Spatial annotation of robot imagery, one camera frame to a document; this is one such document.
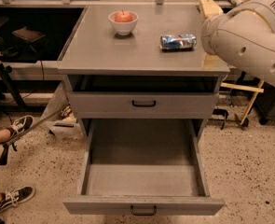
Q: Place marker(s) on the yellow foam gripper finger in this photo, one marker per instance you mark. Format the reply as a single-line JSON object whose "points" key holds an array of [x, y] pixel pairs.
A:
{"points": [[208, 8], [210, 61]]}

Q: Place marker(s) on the black white sneaker upper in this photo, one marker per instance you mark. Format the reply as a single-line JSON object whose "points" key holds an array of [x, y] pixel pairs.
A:
{"points": [[20, 125]]}

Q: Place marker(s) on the grey drawer cabinet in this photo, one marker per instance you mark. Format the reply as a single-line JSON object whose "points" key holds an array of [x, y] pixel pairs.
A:
{"points": [[99, 60]]}

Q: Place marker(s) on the black middle drawer handle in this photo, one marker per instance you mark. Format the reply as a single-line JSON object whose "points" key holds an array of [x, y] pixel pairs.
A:
{"points": [[143, 212]]}

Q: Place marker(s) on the black drawer handle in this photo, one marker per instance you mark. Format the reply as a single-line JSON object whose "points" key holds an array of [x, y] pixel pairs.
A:
{"points": [[143, 212], [143, 104]]}

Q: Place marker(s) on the closed grey top drawer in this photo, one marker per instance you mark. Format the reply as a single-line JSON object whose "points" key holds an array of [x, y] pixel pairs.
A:
{"points": [[117, 105]]}

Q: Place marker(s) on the open grey middle drawer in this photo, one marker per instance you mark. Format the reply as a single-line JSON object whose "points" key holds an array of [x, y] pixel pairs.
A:
{"points": [[145, 163]]}

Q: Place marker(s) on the black white sneaker lower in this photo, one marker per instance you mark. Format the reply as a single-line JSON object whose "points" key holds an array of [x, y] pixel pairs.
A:
{"points": [[15, 197]]}

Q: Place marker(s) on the white ceramic bowl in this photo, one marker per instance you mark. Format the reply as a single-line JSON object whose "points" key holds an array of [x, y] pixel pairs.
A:
{"points": [[123, 28]]}

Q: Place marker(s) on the grey grabber stick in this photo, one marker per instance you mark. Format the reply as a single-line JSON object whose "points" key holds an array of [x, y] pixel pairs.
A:
{"points": [[11, 143]]}

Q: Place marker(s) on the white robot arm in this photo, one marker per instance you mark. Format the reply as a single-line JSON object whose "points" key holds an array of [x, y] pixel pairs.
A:
{"points": [[245, 38]]}

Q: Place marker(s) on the clear plastic bag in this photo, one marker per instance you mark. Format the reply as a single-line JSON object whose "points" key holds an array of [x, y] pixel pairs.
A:
{"points": [[60, 117]]}

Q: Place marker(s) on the black white sneaker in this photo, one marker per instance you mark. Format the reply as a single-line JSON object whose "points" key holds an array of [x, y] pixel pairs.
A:
{"points": [[15, 197], [20, 125]]}

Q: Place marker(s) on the red apple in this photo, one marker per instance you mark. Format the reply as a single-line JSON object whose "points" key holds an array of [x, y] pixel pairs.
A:
{"points": [[123, 16]]}

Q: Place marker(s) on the black top drawer handle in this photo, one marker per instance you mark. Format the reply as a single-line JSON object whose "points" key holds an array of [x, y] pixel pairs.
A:
{"points": [[143, 104]]}

